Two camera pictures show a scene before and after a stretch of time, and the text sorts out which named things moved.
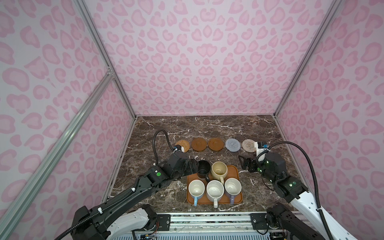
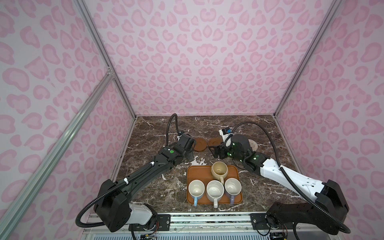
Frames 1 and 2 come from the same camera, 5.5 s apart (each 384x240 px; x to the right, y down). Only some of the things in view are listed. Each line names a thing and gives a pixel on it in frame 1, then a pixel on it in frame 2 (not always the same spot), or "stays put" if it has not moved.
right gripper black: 252,162 → 221,147
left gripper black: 190,169 → 191,154
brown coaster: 215,144 stays put
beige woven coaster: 248,145 stays put
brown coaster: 199,144 stays put
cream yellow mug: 219,170 stays put
